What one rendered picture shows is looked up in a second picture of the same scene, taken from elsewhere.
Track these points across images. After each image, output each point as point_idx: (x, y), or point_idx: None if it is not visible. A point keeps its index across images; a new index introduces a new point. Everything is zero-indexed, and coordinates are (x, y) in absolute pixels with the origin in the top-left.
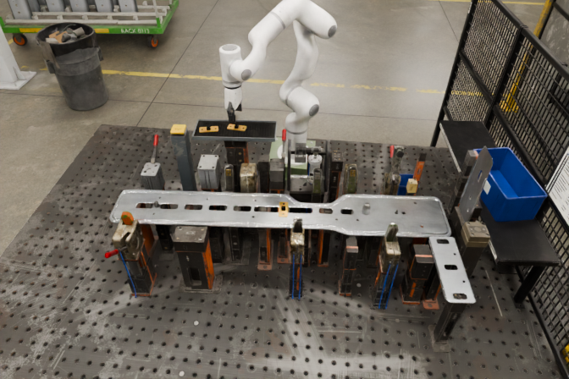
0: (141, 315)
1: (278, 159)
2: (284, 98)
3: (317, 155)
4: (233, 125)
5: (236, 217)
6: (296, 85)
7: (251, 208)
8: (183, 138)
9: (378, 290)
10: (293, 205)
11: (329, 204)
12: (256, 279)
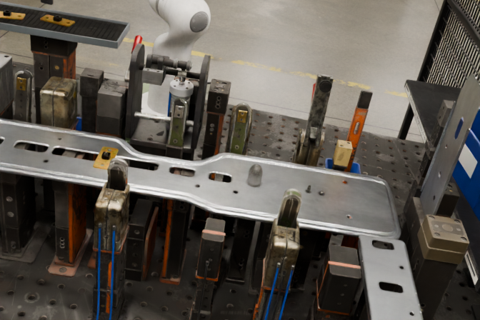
0: None
1: (118, 81)
2: (155, 0)
3: (185, 79)
4: (52, 17)
5: (13, 158)
6: None
7: (48, 148)
8: None
9: None
10: (126, 154)
11: (192, 162)
12: (40, 288)
